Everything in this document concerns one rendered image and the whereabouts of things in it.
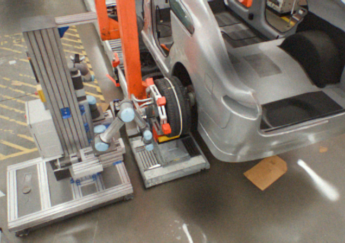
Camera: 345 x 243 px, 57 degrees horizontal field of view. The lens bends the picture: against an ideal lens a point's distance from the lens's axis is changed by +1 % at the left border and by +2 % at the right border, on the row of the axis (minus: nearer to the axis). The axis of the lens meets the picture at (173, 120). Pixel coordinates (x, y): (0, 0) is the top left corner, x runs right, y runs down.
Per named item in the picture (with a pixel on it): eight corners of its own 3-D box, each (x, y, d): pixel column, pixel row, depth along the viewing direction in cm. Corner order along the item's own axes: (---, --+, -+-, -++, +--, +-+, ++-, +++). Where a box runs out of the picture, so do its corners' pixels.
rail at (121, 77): (144, 122, 433) (142, 110, 418) (137, 124, 430) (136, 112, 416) (107, 41, 604) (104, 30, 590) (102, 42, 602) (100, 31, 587)
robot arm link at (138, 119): (115, 97, 285) (141, 129, 319) (117, 105, 277) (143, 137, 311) (127, 91, 284) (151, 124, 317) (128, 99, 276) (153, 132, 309)
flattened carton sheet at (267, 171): (291, 168, 395) (292, 166, 393) (262, 191, 370) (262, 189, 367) (271, 153, 413) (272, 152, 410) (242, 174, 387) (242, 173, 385)
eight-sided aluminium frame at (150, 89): (167, 143, 347) (166, 105, 311) (161, 145, 346) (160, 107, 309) (152, 113, 385) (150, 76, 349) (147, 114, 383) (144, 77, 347)
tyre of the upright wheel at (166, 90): (197, 129, 320) (179, 68, 326) (175, 135, 314) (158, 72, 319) (180, 135, 384) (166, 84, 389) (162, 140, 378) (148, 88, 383)
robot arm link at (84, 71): (85, 61, 303) (94, 73, 352) (74, 62, 302) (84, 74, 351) (87, 72, 302) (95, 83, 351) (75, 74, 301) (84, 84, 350)
